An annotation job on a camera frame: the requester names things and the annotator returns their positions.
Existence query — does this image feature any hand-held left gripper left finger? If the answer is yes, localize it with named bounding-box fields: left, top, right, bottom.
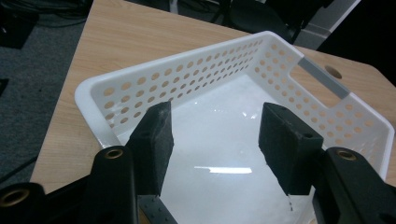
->
left=125, top=101, right=175, bottom=197

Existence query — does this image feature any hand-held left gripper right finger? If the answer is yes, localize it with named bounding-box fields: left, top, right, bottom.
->
left=258, top=102, right=325, bottom=196

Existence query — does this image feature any white perforated plastic basket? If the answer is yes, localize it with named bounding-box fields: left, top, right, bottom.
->
left=74, top=30, right=396, bottom=224

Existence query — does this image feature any black chair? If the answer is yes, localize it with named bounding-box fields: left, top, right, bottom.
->
left=214, top=0, right=302, bottom=43

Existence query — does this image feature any metal stand frame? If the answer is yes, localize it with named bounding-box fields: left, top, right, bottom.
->
left=293, top=0, right=362, bottom=50

